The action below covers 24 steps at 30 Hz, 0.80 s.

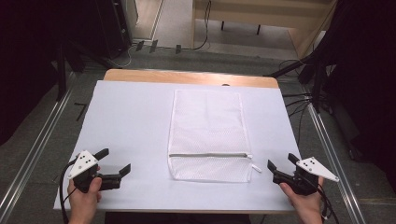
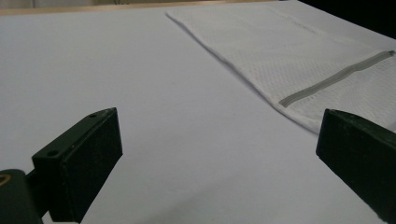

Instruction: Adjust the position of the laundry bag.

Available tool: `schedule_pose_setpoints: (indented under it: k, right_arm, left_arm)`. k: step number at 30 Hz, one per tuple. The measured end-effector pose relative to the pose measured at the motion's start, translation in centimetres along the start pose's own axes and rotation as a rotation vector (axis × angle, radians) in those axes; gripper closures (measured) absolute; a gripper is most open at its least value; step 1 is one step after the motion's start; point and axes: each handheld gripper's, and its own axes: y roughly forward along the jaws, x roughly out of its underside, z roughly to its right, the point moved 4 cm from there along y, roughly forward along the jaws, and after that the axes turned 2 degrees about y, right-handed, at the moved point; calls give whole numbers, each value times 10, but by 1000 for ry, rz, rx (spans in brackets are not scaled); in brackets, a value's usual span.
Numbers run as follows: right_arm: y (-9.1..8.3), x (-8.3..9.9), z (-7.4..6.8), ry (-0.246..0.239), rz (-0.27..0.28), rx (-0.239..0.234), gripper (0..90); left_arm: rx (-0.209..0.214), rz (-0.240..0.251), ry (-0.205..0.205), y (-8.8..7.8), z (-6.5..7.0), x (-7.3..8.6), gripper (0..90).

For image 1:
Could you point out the white mesh laundry bag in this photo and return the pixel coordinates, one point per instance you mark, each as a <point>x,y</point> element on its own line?
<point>208,133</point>

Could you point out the person's right hand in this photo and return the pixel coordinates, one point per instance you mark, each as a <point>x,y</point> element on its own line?
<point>305,205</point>

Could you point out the person's left hand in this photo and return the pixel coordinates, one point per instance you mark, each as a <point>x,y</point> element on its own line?
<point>84,202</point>

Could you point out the white table mat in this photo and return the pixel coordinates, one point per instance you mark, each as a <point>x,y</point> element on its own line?
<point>130,124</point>

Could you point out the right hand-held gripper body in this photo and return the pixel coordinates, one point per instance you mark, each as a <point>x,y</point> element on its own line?
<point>314,168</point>

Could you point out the black metal stand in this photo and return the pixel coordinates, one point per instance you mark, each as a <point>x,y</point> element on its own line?
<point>61,73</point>
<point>317,84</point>

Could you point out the person's dark clothing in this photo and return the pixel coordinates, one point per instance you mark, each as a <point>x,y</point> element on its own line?
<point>177,218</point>

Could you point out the wooden table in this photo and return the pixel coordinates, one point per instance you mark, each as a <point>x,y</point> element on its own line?
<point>186,77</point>

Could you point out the metal floor rail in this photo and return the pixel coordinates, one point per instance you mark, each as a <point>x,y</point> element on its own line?
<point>334,161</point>
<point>32,152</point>

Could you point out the black curtain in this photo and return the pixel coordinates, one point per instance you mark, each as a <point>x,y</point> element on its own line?
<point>370,77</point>
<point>28,56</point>

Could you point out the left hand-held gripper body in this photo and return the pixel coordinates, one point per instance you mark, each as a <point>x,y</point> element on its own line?
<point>82,162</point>

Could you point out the black computer cabinet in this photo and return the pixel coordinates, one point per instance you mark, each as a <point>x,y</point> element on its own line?
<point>113,26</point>

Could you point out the light wooden bench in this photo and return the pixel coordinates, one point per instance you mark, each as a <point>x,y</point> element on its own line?
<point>261,14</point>

